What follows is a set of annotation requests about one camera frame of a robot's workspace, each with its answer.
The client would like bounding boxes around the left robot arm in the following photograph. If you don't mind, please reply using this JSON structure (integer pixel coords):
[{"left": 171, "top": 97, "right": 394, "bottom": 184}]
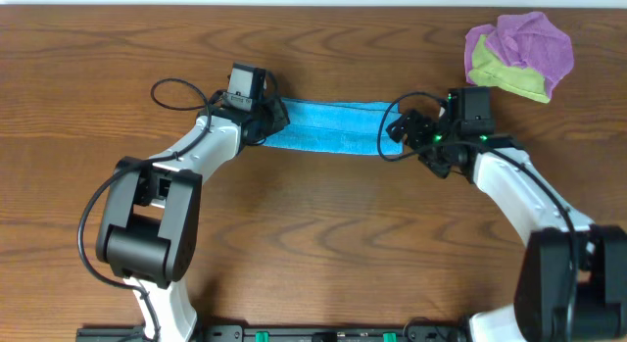
[{"left": 96, "top": 95, "right": 289, "bottom": 341}]

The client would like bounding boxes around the green microfiber cloth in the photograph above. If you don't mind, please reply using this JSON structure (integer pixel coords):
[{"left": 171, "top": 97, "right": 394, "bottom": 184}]
[{"left": 466, "top": 34, "right": 551, "bottom": 104}]

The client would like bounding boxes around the purple microfiber cloth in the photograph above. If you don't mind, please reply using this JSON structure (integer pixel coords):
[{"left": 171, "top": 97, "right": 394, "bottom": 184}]
[{"left": 464, "top": 12, "right": 574, "bottom": 100}]

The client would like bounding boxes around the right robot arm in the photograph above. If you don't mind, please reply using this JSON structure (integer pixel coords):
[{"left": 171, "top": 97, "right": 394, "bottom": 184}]
[{"left": 378, "top": 111, "right": 626, "bottom": 341}]

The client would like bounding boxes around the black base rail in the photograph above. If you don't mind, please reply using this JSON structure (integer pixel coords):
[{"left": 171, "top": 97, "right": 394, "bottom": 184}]
[{"left": 74, "top": 322, "right": 473, "bottom": 342}]

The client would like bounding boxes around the blue microfiber cloth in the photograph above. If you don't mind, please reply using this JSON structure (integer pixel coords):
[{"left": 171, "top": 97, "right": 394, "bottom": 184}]
[{"left": 265, "top": 98, "right": 402, "bottom": 156}]

